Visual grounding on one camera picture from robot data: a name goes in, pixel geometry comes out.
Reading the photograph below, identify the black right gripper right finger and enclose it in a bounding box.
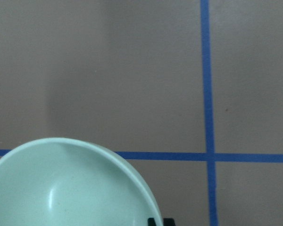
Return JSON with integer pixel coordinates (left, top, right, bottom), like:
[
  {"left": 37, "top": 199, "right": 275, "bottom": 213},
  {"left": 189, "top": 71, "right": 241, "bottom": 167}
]
[{"left": 163, "top": 218, "right": 175, "bottom": 226}]

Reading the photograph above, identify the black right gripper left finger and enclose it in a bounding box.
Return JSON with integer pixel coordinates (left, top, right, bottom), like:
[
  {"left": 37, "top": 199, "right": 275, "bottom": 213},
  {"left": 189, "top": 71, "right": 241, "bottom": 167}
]
[{"left": 148, "top": 218, "right": 156, "bottom": 226}]

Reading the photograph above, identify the green bowl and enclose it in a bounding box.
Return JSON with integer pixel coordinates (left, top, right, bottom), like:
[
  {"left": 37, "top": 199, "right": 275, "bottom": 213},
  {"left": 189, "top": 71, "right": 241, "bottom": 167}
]
[{"left": 0, "top": 138, "right": 163, "bottom": 226}]

